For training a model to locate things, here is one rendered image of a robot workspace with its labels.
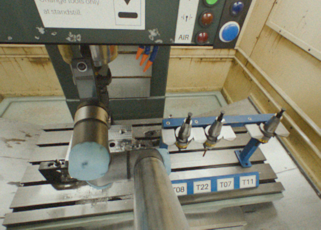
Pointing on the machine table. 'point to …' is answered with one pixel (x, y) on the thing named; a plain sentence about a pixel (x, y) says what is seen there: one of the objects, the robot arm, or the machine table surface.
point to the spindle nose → (101, 56)
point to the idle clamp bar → (153, 136)
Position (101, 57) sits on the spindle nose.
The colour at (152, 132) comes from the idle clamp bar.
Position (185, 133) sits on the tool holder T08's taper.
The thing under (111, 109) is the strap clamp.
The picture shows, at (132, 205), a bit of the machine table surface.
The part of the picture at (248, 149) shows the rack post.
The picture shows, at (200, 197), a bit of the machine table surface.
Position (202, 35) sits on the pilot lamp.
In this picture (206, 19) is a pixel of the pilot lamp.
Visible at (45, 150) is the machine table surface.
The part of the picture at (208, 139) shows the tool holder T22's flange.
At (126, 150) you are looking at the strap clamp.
